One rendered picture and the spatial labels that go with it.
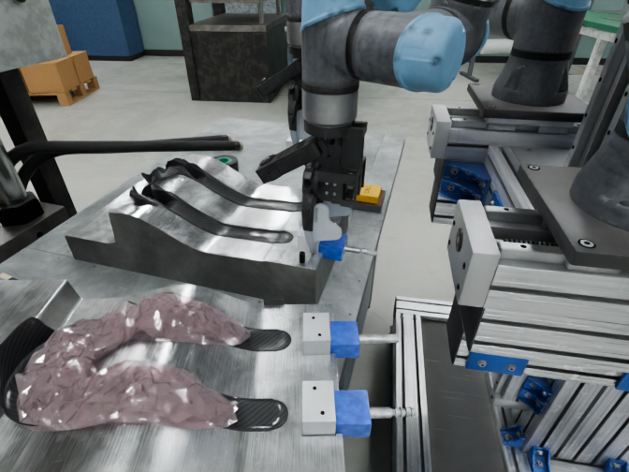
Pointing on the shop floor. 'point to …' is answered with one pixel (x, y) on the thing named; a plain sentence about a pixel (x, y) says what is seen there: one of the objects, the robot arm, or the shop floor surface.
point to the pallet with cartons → (61, 76)
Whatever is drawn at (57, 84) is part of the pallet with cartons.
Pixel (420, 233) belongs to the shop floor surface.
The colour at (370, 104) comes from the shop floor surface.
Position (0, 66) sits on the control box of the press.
